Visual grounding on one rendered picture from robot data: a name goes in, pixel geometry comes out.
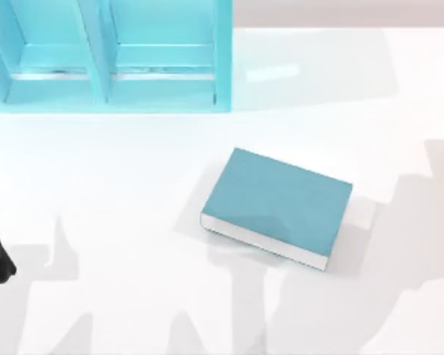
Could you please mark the light blue rack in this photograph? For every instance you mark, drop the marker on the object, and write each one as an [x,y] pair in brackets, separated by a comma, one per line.
[163,22]

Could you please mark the teal book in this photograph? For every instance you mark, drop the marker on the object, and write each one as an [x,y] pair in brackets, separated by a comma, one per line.
[277,199]

